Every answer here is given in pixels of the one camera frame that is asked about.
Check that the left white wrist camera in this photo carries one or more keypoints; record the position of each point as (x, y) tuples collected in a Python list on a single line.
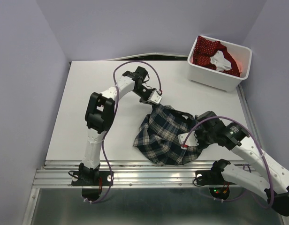
[(155, 97)]

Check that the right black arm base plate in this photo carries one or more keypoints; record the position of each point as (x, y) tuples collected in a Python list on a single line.
[(218, 187)]

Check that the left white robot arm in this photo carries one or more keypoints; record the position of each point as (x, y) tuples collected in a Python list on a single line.
[(100, 115)]

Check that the aluminium rail frame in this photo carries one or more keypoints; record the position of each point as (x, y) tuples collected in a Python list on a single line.
[(131, 168)]

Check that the white garment in bin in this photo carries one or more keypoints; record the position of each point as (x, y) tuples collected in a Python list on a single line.
[(219, 60)]

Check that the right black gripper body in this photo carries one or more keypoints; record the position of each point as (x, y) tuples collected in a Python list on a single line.
[(204, 138)]

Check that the white plastic bin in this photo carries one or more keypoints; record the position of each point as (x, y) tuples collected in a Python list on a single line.
[(242, 56)]

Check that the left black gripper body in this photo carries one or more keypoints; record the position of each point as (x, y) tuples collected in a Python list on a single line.
[(143, 93)]

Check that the red polka dot skirt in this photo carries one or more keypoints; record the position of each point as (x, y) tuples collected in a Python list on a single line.
[(204, 49)]

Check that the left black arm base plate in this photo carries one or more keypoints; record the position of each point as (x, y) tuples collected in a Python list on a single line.
[(94, 189)]

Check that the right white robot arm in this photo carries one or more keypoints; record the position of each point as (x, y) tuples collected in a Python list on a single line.
[(272, 181)]

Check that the navy plaid pleated skirt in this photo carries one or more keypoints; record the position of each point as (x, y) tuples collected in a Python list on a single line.
[(158, 134)]

